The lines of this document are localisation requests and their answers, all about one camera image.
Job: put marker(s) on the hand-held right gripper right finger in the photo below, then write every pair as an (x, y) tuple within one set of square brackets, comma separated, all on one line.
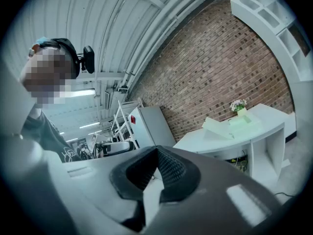
[(185, 180)]

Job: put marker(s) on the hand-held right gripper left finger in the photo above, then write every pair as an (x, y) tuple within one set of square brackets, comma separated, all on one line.
[(127, 177)]

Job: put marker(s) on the white metal ladder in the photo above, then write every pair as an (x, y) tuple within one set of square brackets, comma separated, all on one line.
[(119, 121)]

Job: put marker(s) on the grey cabinet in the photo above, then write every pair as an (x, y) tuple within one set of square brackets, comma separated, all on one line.
[(151, 126)]

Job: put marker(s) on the ceiling tube light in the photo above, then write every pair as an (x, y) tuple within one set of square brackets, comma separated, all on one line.
[(90, 125), (78, 92)]

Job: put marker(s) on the person's black printed shirt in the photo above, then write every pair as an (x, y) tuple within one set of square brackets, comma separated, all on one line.
[(49, 136)]

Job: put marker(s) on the potted plant with pale flowers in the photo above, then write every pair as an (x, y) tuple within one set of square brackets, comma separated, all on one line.
[(238, 106)]

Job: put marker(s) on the white desk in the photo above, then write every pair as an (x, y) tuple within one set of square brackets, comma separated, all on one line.
[(269, 126)]

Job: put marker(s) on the person's head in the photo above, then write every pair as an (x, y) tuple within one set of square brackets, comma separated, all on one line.
[(46, 77)]

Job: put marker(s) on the white shelf unit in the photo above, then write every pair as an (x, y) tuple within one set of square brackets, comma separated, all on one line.
[(266, 28)]

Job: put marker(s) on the black head-mounted camera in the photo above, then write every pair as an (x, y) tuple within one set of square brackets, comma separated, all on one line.
[(89, 59)]

